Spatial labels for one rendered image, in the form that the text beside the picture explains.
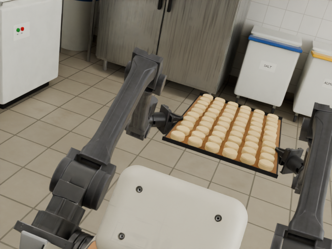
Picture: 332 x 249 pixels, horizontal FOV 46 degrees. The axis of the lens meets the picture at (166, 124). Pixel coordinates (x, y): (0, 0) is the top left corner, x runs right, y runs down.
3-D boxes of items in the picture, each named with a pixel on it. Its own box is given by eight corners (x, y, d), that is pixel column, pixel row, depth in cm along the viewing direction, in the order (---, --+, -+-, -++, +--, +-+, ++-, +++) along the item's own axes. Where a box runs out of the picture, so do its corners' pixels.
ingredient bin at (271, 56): (228, 105, 424) (248, 36, 388) (235, 86, 479) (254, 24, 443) (277, 119, 414) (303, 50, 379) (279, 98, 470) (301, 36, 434)
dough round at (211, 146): (219, 149, 136) (221, 144, 135) (217, 155, 131) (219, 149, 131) (205, 145, 137) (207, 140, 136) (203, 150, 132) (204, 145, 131)
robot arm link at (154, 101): (122, 131, 140) (145, 140, 139) (130, 105, 133) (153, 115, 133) (133, 115, 150) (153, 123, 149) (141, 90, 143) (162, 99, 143)
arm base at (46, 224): (11, 227, 69) (71, 252, 66) (34, 186, 72) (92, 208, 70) (28, 237, 76) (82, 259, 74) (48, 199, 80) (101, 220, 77)
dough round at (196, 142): (190, 139, 138) (191, 134, 137) (203, 145, 137) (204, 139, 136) (185, 144, 134) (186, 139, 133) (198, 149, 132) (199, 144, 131)
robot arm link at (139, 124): (123, 71, 103) (161, 87, 102) (131, 55, 105) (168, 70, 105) (120, 134, 142) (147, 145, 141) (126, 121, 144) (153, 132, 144)
